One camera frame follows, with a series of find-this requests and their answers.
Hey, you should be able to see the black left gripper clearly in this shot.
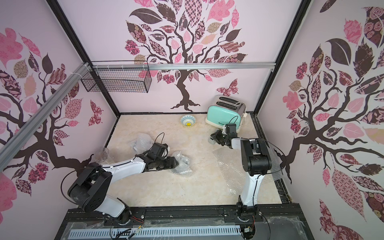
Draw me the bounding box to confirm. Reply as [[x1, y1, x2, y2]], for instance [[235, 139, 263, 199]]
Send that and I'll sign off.
[[155, 156, 180, 171]]

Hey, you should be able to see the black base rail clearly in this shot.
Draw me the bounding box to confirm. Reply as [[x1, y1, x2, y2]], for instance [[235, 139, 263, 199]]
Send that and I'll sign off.
[[64, 203, 302, 224]]

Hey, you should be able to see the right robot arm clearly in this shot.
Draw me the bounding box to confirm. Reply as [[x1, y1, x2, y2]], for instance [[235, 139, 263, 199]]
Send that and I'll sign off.
[[209, 124, 272, 217]]

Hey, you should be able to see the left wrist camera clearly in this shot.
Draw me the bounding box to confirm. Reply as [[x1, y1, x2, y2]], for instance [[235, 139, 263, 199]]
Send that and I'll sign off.
[[148, 143, 169, 160]]

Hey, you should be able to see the aluminium rail left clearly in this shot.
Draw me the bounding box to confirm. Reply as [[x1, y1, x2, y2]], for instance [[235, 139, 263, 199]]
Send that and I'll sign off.
[[1, 63, 90, 171]]

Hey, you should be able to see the grey tape dispenser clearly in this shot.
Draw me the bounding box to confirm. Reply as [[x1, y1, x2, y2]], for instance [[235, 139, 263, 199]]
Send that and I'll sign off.
[[208, 134, 216, 145]]

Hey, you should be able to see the aluminium rail back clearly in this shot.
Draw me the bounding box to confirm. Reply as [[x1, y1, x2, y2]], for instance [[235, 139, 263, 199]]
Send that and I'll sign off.
[[92, 62, 276, 71]]

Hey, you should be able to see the aluminium rail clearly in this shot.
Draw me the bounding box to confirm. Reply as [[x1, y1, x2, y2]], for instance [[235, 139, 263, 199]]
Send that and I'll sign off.
[[92, 62, 276, 71], [1, 63, 90, 171]]

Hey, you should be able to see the white slotted cable duct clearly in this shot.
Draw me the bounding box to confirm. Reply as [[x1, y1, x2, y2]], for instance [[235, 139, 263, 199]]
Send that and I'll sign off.
[[67, 226, 243, 240]]

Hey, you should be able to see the yellow dotted ceramic bowl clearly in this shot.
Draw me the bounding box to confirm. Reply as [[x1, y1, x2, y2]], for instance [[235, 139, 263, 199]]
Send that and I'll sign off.
[[181, 115, 197, 127]]

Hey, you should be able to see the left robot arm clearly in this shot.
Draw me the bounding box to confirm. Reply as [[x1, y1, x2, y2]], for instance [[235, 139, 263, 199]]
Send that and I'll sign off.
[[68, 154, 179, 225]]

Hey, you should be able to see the black wire basket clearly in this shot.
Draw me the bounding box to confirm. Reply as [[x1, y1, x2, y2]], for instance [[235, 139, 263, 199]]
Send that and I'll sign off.
[[81, 60, 152, 93]]

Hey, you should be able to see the black corner frame post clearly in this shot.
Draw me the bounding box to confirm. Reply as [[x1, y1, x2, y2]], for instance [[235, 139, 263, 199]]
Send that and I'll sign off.
[[46, 0, 121, 118]]

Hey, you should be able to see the mint green toaster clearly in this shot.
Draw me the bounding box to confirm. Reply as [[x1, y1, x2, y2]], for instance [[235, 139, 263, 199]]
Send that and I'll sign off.
[[205, 95, 247, 133]]

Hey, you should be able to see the clear drinking glass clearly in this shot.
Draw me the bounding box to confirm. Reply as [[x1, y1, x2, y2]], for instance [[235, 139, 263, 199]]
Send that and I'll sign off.
[[94, 148, 110, 163]]

